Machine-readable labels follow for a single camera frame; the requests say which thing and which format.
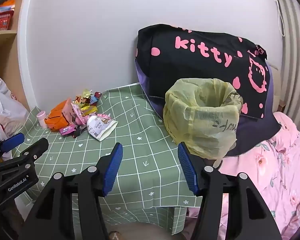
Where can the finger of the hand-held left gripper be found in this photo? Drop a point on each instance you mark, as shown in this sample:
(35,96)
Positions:
(36,148)
(12,141)

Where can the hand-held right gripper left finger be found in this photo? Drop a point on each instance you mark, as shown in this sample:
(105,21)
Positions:
(112,170)

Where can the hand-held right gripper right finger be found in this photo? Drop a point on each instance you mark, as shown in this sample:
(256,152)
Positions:
(187,170)

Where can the orange snack packet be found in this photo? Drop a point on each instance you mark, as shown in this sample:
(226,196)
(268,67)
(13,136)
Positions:
(57,117)

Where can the white cartoon pouch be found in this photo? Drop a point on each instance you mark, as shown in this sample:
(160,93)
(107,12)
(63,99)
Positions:
(100,127)

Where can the bin with yellow bag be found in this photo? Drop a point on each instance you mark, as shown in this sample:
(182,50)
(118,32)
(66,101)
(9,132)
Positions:
(202,127)

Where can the pile of snack wrappers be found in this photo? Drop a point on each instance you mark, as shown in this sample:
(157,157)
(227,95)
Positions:
(86,102)

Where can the small pink bottle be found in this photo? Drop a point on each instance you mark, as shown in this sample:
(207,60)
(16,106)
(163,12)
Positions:
(42,120)

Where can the white plastic bag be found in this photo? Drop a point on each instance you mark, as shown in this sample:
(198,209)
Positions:
(5,110)

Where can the green checked tablecloth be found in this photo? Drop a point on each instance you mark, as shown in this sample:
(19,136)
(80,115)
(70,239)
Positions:
(140,130)

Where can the pink caterpillar toy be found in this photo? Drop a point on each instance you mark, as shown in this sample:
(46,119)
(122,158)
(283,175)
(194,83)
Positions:
(80,120)

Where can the small brown object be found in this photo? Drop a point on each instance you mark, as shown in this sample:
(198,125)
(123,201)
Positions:
(115,236)

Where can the pink floral blanket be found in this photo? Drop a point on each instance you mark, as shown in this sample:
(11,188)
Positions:
(277,175)

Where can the wooden shelf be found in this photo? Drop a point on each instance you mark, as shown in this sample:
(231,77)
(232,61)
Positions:
(2,50)

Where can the black bag pink print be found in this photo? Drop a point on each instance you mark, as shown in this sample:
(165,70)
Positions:
(195,67)

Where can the red plastic basket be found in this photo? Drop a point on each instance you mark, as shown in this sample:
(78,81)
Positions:
(1,22)

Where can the orange white packet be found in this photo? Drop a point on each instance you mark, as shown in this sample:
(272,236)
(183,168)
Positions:
(6,6)

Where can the striped curtain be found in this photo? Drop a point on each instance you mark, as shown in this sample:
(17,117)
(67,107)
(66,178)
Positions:
(295,55)

